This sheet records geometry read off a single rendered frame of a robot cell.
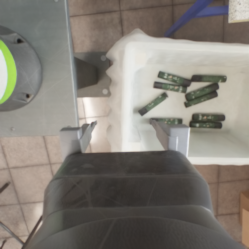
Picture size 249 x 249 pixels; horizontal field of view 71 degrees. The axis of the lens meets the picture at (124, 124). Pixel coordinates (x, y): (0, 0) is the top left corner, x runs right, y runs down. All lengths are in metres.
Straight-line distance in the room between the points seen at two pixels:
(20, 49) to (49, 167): 1.27
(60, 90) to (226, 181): 1.58
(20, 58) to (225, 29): 1.32
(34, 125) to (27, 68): 0.11
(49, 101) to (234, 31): 1.33
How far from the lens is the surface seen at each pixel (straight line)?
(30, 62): 0.35
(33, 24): 0.38
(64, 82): 0.36
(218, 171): 1.66
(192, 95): 0.85
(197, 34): 1.39
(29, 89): 0.35
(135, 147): 0.64
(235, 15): 0.62
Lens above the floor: 1.26
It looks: 75 degrees down
